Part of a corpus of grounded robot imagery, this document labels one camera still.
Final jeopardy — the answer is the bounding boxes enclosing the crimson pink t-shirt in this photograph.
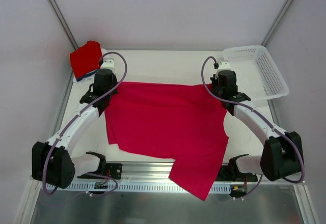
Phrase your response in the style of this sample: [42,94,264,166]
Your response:
[104,82,229,200]

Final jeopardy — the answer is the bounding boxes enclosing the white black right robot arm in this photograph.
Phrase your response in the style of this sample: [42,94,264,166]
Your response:
[210,70,305,183]

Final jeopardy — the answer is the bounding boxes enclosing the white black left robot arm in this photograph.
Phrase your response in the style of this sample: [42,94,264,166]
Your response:
[32,68,118,189]

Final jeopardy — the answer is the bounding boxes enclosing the folded blue t-shirt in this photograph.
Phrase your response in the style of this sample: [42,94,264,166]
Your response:
[73,69,99,82]

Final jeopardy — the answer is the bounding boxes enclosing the folded red t-shirt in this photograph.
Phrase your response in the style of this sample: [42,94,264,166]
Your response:
[70,41,102,78]

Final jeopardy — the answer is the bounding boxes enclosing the white plastic mesh basket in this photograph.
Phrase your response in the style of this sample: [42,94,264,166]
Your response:
[223,45,289,101]

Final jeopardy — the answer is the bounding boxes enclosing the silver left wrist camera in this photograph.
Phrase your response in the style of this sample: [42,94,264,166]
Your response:
[100,58,115,71]

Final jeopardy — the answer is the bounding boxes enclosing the aluminium mounting rail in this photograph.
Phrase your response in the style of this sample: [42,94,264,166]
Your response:
[30,159,305,184]

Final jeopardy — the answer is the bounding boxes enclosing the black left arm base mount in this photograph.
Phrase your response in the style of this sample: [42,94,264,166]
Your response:
[103,162,123,180]

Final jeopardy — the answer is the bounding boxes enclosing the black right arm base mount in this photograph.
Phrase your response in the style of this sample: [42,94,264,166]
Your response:
[215,164,258,182]

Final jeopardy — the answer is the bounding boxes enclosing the white slotted cable duct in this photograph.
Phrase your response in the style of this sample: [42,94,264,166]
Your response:
[42,182,231,193]

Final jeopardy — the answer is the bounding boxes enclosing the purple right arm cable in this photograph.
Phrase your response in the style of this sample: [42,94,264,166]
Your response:
[201,56,306,183]

